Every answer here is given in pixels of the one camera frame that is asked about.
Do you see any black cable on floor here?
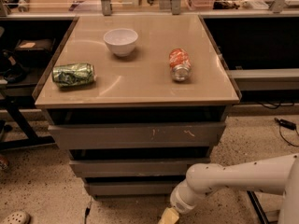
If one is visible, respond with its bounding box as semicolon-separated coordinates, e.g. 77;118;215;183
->
83;196;93;224

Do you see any grey bottom drawer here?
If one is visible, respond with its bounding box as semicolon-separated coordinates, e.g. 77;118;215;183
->
84;181;178;196

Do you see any black power adapter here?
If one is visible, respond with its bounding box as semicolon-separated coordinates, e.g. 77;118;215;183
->
275;118;296;130

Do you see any crushed green can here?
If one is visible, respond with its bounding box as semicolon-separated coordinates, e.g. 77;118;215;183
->
51;63;95;88

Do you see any black metal frame leg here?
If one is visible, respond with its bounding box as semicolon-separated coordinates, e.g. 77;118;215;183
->
247;191;279;224

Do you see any white perforated clog shoe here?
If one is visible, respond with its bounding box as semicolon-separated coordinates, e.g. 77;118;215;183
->
0;211;31;224

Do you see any black table leg left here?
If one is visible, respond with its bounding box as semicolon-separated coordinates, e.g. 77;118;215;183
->
0;96;55;150

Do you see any crushed orange can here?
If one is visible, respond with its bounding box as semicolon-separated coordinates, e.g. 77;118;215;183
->
169;49;192;82

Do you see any black bag on shelf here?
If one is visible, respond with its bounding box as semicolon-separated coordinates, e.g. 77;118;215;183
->
14;38;55;67

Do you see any grey top drawer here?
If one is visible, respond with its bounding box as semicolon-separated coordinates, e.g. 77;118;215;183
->
49;122;226;149

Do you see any grey middle drawer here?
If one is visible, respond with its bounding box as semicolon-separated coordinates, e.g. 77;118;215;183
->
69;158;210;177

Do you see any white bowl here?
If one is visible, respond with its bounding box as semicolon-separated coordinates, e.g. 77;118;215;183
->
103;28;138;57

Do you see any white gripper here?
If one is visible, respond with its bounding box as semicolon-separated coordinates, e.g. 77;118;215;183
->
158;180;199;224

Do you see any grey drawer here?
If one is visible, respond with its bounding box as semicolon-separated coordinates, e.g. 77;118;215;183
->
84;181;178;196
49;122;226;149
69;158;210;177

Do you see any grey drawer cabinet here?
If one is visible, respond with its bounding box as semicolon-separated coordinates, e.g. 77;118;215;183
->
34;15;239;185

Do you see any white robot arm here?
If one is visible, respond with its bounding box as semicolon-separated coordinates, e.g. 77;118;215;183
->
158;154;299;224

